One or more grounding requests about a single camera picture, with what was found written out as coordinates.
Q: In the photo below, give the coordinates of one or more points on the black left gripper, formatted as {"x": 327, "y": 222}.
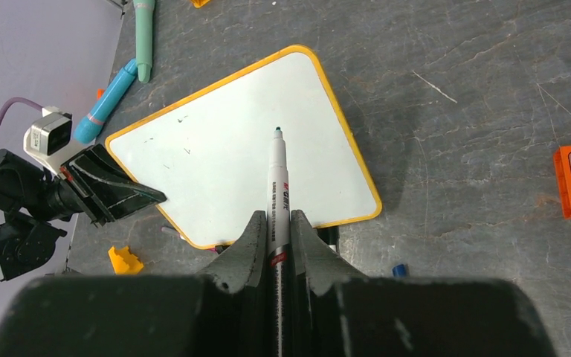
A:
{"x": 93, "y": 183}

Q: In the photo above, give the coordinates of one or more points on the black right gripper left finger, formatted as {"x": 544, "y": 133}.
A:
{"x": 232, "y": 318}

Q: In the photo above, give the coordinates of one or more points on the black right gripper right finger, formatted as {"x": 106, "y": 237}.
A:
{"x": 318, "y": 324}

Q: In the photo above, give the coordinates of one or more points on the green whiteboard marker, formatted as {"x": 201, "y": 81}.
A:
{"x": 278, "y": 219}

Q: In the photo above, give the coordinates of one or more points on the white board orange frame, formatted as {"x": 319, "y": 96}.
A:
{"x": 208, "y": 153}

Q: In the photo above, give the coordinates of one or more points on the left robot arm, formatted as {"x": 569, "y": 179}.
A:
{"x": 29, "y": 200}

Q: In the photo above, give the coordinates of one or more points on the purple capped marker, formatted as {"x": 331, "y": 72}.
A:
{"x": 171, "y": 232}

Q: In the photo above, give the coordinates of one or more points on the yellow toy wedge block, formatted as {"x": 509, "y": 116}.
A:
{"x": 123, "y": 261}

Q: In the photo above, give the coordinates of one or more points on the light blue toy pen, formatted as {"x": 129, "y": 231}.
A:
{"x": 91, "y": 125}

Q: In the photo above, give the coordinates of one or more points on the blue capped marker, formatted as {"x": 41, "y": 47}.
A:
{"x": 400, "y": 270}

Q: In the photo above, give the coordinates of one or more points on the mint green toy pen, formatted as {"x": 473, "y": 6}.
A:
{"x": 144, "y": 11}

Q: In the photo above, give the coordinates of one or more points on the yellow oval toy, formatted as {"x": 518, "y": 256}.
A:
{"x": 199, "y": 3}

